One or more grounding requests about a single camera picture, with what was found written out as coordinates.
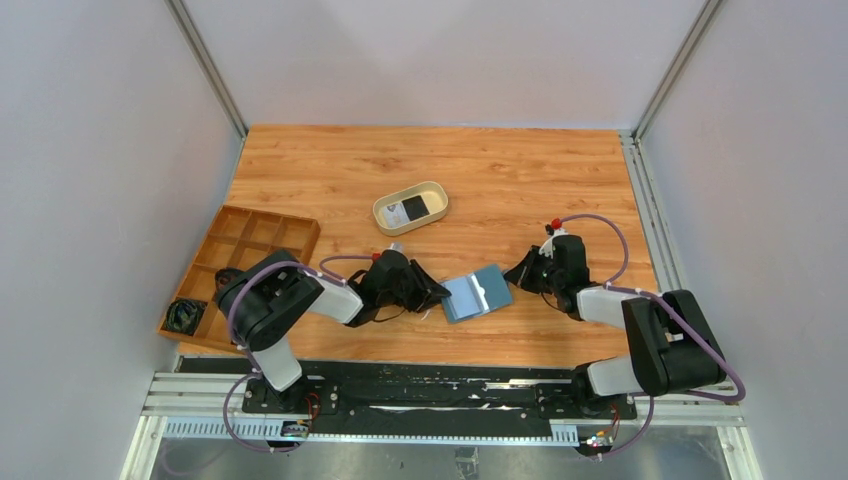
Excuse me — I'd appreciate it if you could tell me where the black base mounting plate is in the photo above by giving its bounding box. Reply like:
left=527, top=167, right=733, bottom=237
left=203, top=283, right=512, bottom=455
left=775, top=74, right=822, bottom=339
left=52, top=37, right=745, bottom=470
left=178, top=357, right=644, bottom=440

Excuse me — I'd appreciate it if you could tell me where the blue leather card holder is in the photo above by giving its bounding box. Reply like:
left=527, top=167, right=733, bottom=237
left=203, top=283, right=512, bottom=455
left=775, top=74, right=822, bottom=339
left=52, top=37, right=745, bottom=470
left=442, top=264, right=514, bottom=324

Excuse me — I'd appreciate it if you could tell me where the aluminium corner post left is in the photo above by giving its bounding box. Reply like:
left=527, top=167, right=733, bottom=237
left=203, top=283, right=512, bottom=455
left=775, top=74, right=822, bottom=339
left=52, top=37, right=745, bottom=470
left=164, top=0, right=249, bottom=142

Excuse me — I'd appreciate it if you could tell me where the aluminium corner post right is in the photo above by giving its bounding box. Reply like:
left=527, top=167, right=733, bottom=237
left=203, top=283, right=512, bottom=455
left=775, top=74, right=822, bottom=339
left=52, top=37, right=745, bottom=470
left=618, top=0, right=725, bottom=290

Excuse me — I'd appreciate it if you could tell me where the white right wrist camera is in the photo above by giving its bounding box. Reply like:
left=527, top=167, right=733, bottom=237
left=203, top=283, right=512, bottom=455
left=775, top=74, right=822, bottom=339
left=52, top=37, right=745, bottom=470
left=539, top=224, right=568, bottom=259

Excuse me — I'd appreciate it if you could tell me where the aluminium corner post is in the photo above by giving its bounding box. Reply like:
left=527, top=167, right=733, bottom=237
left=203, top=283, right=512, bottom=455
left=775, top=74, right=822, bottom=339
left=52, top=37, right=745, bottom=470
left=164, top=0, right=249, bottom=142
left=618, top=0, right=725, bottom=290

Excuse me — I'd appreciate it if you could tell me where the wooden compartment organizer tray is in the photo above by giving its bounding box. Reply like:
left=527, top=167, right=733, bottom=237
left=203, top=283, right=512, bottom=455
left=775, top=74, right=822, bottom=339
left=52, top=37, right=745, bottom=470
left=158, top=205, right=321, bottom=353

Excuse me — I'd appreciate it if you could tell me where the aluminium frame rail front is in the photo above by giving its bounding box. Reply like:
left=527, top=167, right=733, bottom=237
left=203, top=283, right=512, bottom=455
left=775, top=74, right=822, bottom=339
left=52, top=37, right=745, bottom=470
left=142, top=370, right=747, bottom=448

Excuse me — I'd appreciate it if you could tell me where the black VIP card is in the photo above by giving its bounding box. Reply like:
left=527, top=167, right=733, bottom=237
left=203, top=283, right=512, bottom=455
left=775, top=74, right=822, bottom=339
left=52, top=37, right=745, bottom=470
left=401, top=195, right=430, bottom=222

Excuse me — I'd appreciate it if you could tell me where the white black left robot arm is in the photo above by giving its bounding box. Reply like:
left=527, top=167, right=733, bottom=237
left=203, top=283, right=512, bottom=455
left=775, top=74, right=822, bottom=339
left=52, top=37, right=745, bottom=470
left=214, top=249, right=451, bottom=411

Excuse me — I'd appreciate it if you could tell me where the cream oval plastic tray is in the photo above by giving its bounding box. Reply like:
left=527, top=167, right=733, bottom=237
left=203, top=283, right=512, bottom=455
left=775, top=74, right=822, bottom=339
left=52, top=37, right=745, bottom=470
left=372, top=181, right=450, bottom=237

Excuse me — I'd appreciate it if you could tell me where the white VIP card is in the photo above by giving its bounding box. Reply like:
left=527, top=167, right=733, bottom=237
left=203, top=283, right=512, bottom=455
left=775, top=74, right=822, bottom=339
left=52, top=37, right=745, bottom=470
left=382, top=202, right=411, bottom=229

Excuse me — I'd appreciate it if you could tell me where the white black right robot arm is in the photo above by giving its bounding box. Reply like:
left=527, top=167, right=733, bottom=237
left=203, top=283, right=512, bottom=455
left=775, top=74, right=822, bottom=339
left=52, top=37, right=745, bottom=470
left=504, top=234, right=728, bottom=412

